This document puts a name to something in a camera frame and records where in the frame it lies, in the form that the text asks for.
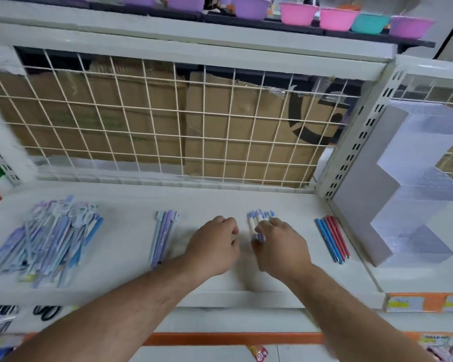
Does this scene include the person's right hand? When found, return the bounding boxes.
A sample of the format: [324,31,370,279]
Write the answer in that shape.
[251,217,312,282]

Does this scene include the person's left hand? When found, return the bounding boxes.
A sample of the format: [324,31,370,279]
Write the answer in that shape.
[184,216,241,278]

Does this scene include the bunch of white blue-capped pens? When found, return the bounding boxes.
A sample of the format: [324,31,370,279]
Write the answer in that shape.
[247,209,275,244]

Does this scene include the person's left forearm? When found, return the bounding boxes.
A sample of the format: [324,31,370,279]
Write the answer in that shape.
[2,258,201,362]

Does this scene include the person's right forearm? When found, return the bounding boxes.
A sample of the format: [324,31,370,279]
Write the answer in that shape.
[283,262,436,362]

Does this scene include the lavender pen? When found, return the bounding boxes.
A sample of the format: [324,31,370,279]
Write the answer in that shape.
[158,211,179,265]

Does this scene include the blue pen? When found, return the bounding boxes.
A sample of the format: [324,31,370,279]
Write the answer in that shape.
[315,219,342,264]
[319,218,345,263]

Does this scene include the purple pen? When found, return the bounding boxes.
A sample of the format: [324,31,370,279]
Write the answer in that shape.
[152,210,173,269]

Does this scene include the red pen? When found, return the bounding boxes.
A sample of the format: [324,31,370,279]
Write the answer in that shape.
[323,216,348,261]

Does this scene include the light green pen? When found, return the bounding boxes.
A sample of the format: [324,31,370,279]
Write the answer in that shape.
[149,211,165,265]

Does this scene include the pink pen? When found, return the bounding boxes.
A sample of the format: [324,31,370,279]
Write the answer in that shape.
[328,215,351,259]

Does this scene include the long orange price strip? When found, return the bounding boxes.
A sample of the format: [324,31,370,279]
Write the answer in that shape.
[23,331,453,346]

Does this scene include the white metal shelf board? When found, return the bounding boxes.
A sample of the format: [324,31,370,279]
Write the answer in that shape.
[0,180,386,310]

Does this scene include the red small packet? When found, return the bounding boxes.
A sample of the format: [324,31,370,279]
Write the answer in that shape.
[247,345,269,362]

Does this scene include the cardboard box with black print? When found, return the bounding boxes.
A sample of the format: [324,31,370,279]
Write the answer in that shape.
[184,71,350,186]

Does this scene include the white stepped display stand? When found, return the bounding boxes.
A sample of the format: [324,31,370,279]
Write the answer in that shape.
[331,101,453,268]

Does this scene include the white slotted shelf upright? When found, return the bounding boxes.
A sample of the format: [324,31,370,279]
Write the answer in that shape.
[0,133,22,186]
[315,68,407,200]

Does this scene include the plain brown cardboard box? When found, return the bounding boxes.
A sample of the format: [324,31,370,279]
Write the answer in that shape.
[0,58,186,166]

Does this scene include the pile of packaged pastel pens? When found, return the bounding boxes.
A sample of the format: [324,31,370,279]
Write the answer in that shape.
[0,196,104,289]

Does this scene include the black scissors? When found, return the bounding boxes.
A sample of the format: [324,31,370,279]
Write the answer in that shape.
[33,305,63,322]

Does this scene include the white metal shelf beam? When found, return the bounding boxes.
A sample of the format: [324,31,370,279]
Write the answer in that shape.
[0,7,398,82]

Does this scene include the pink packaged goods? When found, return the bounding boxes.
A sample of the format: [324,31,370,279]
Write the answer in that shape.
[419,335,453,362]

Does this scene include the row of pastel plastic bowls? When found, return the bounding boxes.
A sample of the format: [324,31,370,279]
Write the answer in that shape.
[53,0,436,39]

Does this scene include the packaged black items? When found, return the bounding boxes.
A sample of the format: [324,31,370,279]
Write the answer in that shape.
[0,305,21,338]

